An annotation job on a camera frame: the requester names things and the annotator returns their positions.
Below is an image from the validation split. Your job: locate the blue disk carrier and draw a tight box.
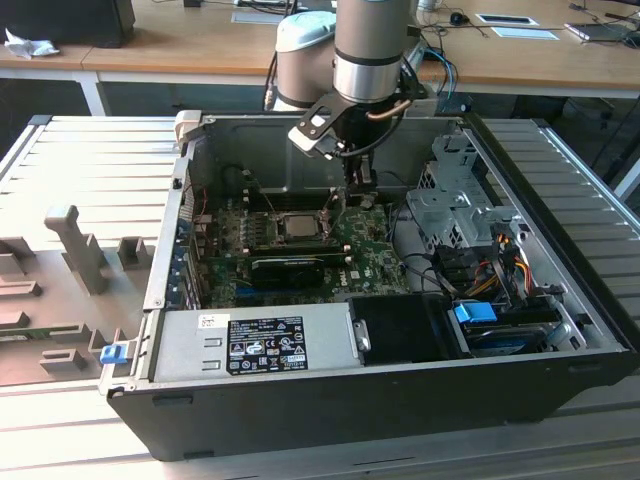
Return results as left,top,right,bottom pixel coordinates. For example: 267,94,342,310
451,298,497,330

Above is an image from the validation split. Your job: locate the brown braided cable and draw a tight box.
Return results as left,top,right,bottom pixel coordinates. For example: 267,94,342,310
366,97,413,123

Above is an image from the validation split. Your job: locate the grey parts rack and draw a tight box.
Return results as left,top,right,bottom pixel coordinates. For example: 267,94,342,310
0,203,157,387

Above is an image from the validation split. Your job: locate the green RAM stick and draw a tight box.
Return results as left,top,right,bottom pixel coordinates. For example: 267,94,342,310
0,327,86,346

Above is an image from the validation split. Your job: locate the silver metal drive cage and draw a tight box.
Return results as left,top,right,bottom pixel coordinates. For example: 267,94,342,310
404,132,531,261

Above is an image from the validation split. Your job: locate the thin metal locking lever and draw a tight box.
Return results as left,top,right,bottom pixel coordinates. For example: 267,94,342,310
262,189,284,224

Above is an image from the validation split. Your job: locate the thick black cable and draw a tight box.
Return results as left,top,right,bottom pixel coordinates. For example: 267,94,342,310
399,252,454,297
388,199,403,251

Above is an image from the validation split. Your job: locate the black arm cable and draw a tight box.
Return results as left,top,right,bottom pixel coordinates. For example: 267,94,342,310
263,47,280,112

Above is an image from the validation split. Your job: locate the RAM slot with white clips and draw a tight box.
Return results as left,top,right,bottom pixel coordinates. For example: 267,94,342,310
246,247,351,258
244,197,329,205
244,188,331,196

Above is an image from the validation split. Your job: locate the silver metal latch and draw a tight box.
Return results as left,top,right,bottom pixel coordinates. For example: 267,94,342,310
351,318,373,354

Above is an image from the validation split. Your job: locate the metal socket cover frame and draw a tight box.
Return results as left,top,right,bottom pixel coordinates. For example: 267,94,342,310
322,185,350,241

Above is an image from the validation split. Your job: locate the black and silver PC case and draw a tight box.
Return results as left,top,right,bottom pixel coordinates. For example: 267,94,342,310
97,110,640,462

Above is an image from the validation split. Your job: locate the CPU socket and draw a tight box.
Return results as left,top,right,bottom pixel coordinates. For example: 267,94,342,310
268,208,341,250

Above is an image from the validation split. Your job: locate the silver power supply with label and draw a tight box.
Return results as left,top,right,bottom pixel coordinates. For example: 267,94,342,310
149,302,362,385

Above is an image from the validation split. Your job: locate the grey plastic case latch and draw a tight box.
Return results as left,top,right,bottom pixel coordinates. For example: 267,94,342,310
173,110,202,147

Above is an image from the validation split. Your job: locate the yellow red wire bundle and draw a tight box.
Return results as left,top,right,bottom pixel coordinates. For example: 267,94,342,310
469,232,534,299

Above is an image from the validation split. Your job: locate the thin red wire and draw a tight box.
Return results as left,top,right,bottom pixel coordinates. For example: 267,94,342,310
192,184,217,225

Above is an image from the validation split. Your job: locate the black plastic shroud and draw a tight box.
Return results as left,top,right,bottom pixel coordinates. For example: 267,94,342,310
345,293,474,367

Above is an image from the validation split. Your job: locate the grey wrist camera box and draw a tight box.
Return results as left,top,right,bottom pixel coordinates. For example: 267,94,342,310
287,93,346,162

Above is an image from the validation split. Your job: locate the silver CPU with green edge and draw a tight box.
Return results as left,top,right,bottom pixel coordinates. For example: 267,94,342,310
280,213,324,240

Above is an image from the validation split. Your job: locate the black graphics card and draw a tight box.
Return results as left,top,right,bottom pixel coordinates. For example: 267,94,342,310
248,256,327,292

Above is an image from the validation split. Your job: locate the hard disk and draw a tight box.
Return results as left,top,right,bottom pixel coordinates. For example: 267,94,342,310
459,319,549,357

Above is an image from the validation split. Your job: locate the green motherboard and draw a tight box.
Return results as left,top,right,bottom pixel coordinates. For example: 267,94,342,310
192,192,416,309

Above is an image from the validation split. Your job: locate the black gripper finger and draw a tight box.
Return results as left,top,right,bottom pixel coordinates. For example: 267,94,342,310
360,154,378,200
344,154,363,195

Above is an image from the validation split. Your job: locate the black box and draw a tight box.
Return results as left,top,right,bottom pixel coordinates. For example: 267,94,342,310
0,0,137,50

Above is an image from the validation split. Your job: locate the thin black wire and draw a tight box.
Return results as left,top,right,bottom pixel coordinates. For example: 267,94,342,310
375,171,409,201

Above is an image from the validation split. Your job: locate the grey notebook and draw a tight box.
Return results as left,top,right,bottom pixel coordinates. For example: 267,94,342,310
563,20,634,45

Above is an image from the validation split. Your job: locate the wooden desk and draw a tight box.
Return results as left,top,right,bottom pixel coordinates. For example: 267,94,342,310
0,0,640,119

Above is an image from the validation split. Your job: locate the blue cable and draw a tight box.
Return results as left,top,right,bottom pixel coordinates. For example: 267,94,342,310
422,44,460,114

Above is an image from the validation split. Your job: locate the crumpled white paper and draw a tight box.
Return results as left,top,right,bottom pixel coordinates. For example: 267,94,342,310
3,27,61,61

